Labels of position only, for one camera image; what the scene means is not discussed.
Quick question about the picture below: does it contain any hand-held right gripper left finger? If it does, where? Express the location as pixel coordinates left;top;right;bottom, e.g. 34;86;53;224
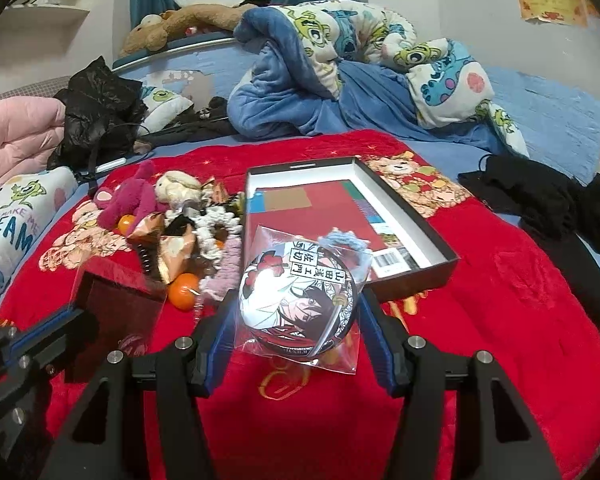
42;290;243;480

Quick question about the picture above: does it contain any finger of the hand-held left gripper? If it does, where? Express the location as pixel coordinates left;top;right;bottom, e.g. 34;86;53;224
0;307;99;376
0;375;66;467

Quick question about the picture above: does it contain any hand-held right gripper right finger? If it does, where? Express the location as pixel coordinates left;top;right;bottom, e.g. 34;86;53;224
360;287;563;480

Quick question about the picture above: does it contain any small dark box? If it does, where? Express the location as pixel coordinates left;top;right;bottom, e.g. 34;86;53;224
65;264;169;386

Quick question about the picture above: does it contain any round illustrated badge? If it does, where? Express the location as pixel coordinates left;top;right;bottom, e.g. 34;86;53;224
232;225;373;376

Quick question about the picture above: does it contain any light blue crochet scrunchie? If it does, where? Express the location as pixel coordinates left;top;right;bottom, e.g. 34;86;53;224
317;227;374;255

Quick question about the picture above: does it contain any orange triangular snack packet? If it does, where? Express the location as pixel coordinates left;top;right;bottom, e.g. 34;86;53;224
157;232;199;286
130;212;169;242
200;176;229;207

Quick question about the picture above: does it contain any pink fluffy scrunchie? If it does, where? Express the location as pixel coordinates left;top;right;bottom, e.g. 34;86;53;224
197;237;244;307

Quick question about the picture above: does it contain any red printed blanket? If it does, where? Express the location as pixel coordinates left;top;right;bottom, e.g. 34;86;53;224
0;129;600;480

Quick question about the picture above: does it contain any large white printed pillow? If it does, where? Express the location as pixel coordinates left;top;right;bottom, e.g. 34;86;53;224
0;167;81;322

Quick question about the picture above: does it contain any black toothed hair clip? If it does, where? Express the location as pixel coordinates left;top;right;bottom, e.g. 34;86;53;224
135;240;157;274

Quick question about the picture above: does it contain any white crochet scrunchie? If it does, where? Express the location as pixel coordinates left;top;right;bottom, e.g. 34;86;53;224
192;206;244;267

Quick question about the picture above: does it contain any black lace-trimmed scrunchie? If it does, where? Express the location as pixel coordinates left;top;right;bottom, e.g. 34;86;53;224
166;214;197;237

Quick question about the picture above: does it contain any pink plush toy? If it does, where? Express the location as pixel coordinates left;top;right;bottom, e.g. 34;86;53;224
91;160;168;229

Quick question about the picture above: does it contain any cream plush toy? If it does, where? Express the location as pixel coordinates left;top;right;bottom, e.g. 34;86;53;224
152;170;203;212

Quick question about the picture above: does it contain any pink quilt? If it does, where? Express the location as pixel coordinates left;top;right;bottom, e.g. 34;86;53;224
0;96;67;207

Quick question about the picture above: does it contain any black garment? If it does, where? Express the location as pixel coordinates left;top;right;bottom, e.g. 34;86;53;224
457;154;600;257

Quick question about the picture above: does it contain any dark clothes heap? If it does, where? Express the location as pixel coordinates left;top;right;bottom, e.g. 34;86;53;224
140;97;237;149

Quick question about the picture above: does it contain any small monster print pillow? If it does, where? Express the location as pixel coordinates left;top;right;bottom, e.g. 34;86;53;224
140;72;197;132

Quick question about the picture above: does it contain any blue cartoon monster blanket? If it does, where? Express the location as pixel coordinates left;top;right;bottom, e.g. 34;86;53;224
227;0;531;159

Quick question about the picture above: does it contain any blue bed sheet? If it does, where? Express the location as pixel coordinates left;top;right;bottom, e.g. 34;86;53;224
111;35;600;226

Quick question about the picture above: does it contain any brown plush dog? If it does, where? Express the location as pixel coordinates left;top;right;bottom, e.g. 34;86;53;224
117;4;261;59

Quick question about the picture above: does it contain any white plush toy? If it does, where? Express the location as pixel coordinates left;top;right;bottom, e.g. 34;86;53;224
172;0;261;11

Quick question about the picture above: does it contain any white wall shelf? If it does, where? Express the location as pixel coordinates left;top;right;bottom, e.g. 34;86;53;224
0;2;91;47

